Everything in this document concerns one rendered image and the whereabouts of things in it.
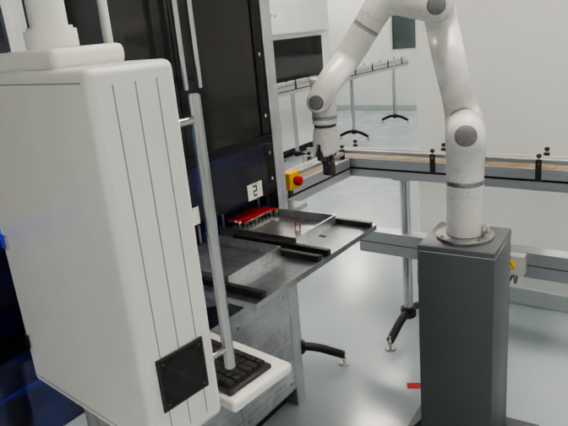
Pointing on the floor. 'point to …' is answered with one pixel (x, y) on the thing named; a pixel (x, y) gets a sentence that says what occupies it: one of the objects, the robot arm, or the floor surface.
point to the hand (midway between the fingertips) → (328, 169)
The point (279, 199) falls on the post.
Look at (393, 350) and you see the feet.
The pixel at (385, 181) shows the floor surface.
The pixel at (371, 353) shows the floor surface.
